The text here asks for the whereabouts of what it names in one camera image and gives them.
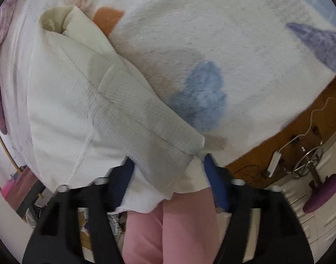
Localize pink towel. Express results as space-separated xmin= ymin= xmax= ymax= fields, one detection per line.
xmin=0 ymin=180 xmax=20 ymax=197

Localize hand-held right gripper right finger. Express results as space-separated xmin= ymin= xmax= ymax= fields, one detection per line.
xmin=203 ymin=154 xmax=314 ymax=264

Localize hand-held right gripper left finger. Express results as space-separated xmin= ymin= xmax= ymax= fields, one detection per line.
xmin=22 ymin=157 xmax=135 ymax=264

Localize person's pink pants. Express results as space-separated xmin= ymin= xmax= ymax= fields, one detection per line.
xmin=121 ymin=188 xmax=229 ymax=264

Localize white snap-button jacket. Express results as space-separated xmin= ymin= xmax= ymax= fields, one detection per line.
xmin=28 ymin=5 xmax=211 ymax=215

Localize white cable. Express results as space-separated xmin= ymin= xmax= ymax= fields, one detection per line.
xmin=278 ymin=99 xmax=333 ymax=154

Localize printed bed sheet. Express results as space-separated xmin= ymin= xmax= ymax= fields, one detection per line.
xmin=0 ymin=0 xmax=336 ymax=176

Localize purple stool with metal base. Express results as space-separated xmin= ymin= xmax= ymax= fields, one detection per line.
xmin=293 ymin=146 xmax=336 ymax=215

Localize wooden wall rail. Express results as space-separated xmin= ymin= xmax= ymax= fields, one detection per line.
xmin=0 ymin=119 xmax=23 ymax=174

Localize white power adapter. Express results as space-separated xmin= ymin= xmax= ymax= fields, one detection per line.
xmin=267 ymin=150 xmax=281 ymax=178

